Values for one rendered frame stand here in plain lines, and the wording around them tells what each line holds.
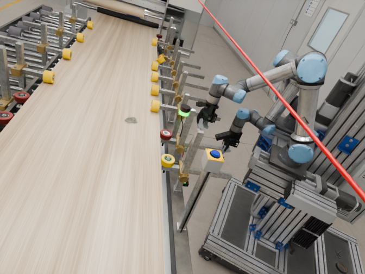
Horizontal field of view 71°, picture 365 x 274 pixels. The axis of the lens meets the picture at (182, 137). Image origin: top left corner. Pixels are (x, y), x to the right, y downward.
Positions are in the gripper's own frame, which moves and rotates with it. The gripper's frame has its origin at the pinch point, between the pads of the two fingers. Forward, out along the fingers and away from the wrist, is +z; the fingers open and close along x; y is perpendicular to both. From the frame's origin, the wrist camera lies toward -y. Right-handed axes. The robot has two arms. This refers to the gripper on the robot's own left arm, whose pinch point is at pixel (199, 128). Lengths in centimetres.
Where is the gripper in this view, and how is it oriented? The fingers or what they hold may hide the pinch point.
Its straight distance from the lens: 158.7
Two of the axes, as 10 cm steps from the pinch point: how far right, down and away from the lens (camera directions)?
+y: 4.3, 6.1, -6.7
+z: -2.8, 7.9, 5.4
